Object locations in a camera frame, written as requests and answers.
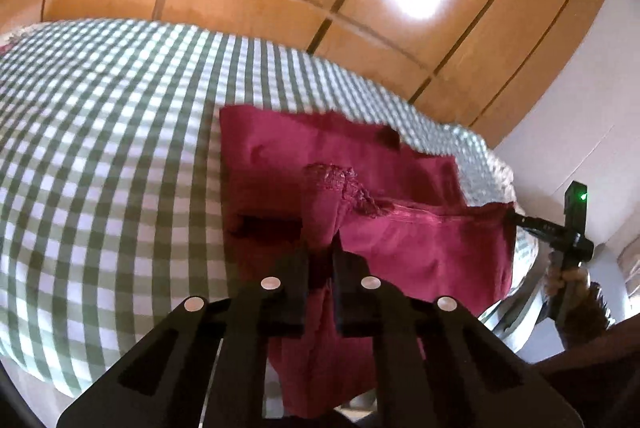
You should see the person's right hand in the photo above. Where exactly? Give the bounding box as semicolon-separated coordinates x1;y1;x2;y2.
544;251;591;311

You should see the dark sleeved right forearm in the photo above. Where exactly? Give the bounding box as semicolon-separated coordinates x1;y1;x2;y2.
534;284;639;375

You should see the dark red garment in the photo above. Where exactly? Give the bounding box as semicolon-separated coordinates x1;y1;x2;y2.
219;105;515;418

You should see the green white checkered bedsheet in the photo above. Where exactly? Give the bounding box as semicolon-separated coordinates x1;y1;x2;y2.
1;19;514;398

